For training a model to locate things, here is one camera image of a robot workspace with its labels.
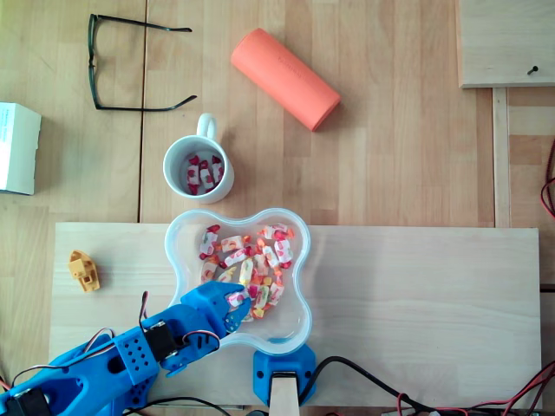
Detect translucent Haribo candy tub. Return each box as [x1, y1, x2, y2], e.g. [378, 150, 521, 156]
[164, 207, 313, 357]

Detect white ceramic mug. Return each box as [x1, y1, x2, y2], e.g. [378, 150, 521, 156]
[162, 113, 236, 205]

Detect orange printed toy boat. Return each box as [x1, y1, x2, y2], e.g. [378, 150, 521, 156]
[68, 250, 101, 294]

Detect light wooden base board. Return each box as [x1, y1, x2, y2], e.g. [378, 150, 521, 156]
[48, 222, 543, 409]

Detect orange glasses case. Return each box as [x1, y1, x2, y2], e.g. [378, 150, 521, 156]
[229, 27, 343, 133]

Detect white cardboard box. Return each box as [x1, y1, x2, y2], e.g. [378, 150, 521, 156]
[0, 101, 42, 197]

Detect dark framed eyeglasses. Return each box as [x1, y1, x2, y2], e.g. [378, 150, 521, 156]
[88, 13, 199, 113]

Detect narrow wooden slat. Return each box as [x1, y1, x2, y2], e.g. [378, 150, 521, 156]
[492, 86, 512, 229]

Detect wooden board with screw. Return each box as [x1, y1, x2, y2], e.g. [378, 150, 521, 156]
[454, 0, 555, 90]

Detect blue post mount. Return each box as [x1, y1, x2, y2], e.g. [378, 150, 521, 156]
[252, 341, 317, 408]

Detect wooden camera post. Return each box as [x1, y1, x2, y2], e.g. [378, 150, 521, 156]
[269, 373, 301, 416]

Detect thick black cable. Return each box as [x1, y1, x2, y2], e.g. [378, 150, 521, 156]
[303, 355, 439, 416]

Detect red cable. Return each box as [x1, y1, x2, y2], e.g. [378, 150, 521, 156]
[396, 359, 555, 416]

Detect thin red wire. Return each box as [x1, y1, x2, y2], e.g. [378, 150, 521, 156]
[540, 138, 555, 220]

